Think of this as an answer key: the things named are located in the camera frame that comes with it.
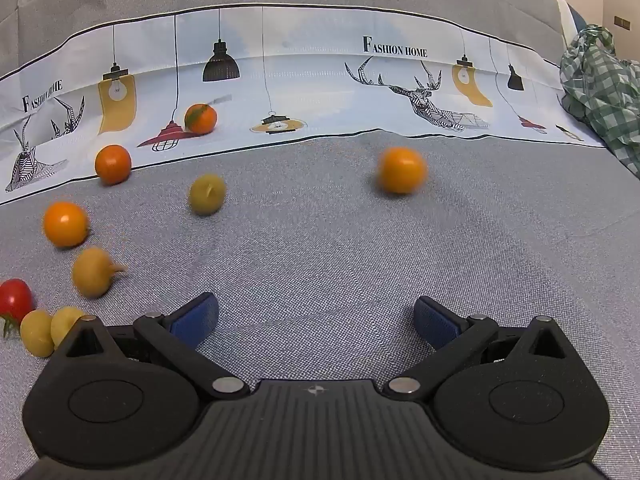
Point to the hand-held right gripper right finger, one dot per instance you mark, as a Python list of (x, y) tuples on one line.
[(434, 324)]

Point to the orange mandarin with green leaf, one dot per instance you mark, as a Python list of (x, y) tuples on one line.
[(201, 119)]

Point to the blue fabric sofa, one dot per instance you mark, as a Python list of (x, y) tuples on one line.
[(579, 22)]

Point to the small yellow-green fruit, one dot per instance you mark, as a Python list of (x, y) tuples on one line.
[(92, 272), (62, 322), (36, 332), (206, 194)]

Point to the red cherry tomato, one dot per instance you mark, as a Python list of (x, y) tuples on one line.
[(14, 300)]

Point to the grey printed sofa cover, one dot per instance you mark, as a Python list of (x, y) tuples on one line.
[(320, 240)]

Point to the green checked cloth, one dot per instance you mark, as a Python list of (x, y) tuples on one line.
[(600, 90)]

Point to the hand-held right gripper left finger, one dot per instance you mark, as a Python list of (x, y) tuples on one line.
[(196, 317)]

